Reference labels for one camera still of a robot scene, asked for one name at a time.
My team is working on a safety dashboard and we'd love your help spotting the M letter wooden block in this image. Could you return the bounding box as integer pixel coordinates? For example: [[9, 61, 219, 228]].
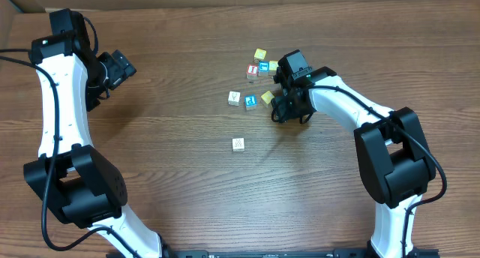
[[228, 91, 241, 106]]

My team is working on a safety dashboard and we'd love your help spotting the blue letter wooden block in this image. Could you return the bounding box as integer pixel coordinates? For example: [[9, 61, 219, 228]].
[[258, 61, 269, 76]]

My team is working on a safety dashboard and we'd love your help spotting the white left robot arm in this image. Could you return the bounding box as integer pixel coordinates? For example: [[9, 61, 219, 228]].
[[23, 9, 168, 257]]

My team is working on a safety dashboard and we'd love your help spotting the red I wooden block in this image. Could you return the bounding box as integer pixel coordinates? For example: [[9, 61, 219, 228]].
[[246, 64, 258, 80]]

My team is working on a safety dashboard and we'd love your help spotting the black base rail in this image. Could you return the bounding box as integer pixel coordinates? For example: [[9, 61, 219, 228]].
[[105, 248, 442, 258]]

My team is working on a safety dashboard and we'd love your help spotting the blue P wooden block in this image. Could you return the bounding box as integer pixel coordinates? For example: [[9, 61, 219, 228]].
[[244, 94, 257, 110]]

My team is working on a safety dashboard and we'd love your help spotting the green letter wooden block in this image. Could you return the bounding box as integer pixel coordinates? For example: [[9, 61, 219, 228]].
[[232, 138, 245, 152]]

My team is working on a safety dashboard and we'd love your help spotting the yellow back wooden block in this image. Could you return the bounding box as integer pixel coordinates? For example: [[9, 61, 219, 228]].
[[253, 48, 267, 63]]

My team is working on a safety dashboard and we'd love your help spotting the yellow mushroom wooden block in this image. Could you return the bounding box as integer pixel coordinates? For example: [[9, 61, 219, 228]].
[[261, 91, 275, 107]]

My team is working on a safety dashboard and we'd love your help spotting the yellow top middle block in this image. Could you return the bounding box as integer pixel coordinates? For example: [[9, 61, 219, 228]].
[[268, 61, 278, 76]]

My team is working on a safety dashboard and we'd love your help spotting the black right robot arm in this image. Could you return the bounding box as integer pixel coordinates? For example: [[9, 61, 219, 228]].
[[271, 50, 440, 257]]

